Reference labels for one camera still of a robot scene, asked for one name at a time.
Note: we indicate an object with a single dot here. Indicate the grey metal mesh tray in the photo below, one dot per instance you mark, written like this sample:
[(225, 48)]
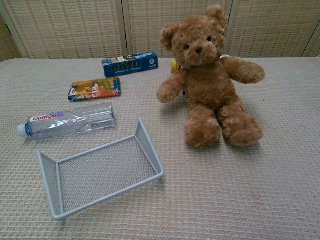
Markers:
[(105, 170)]

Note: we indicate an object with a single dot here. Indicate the beige folding screen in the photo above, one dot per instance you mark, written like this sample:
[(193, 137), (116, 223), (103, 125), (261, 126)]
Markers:
[(75, 27)]

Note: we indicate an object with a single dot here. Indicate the clear plastic water bottle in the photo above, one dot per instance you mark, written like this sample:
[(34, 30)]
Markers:
[(70, 121)]

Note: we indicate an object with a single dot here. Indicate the colourful patterned pouch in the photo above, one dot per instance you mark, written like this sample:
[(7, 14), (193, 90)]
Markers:
[(96, 88)]

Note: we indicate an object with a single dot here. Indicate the blue rectangular box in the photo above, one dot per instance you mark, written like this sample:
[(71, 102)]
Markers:
[(130, 64)]

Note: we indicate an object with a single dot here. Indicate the beige woven tablecloth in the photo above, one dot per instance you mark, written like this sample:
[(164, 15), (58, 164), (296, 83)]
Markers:
[(200, 187)]

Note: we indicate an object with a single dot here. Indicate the brown teddy bear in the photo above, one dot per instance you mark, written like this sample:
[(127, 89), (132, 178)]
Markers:
[(207, 82)]

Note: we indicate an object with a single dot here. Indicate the yellow toy behind bear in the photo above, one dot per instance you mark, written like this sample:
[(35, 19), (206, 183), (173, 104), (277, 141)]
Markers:
[(174, 65)]

